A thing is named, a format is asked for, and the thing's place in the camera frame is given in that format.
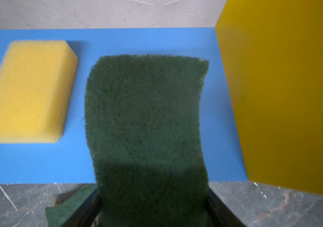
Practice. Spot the dark green wavy sponge front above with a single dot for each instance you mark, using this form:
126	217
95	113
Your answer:
142	128

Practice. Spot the yellow shelf unit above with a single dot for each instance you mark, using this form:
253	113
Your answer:
272	53

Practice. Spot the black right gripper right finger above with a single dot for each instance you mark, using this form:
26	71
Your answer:
219	214

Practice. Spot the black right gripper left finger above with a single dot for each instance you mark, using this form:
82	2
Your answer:
88	214

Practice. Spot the dark green wavy sponge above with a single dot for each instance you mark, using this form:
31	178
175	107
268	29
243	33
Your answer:
58	214
142	128

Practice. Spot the blue lower shelf board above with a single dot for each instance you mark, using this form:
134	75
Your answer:
69	161

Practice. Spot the yellow rectangular sponge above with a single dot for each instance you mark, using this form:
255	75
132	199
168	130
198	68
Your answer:
36	84

